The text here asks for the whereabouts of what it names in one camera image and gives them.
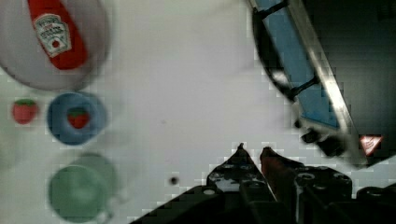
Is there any green pot with handle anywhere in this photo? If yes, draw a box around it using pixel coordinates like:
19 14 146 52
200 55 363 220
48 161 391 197
48 153 119 224

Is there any blue small bowl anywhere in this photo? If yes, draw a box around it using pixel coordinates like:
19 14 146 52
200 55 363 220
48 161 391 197
47 91 107 146

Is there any grey oval plate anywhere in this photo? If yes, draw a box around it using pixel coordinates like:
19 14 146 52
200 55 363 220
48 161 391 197
0 0 110 91

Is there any black toaster oven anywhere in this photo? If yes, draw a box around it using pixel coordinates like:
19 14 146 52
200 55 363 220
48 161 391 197
247 0 396 169

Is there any red toy strawberry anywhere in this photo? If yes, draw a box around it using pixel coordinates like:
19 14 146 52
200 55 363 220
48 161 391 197
11 99 38 124

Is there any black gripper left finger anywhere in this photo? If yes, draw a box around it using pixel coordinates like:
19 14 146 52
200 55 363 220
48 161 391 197
206 143 268 200

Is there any red ketchup bottle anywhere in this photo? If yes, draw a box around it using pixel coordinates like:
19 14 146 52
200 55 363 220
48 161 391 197
27 0 88 70

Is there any black oven door handle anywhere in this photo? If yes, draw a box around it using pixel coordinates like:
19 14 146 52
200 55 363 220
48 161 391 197
252 0 319 102

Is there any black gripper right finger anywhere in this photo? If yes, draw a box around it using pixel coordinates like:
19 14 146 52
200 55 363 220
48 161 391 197
260 147 352 224

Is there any red strawberry in bowl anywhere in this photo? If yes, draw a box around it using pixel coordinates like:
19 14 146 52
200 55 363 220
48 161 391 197
67 108 90 129

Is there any black oven knob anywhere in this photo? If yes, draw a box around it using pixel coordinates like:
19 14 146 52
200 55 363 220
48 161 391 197
301 129 345 158

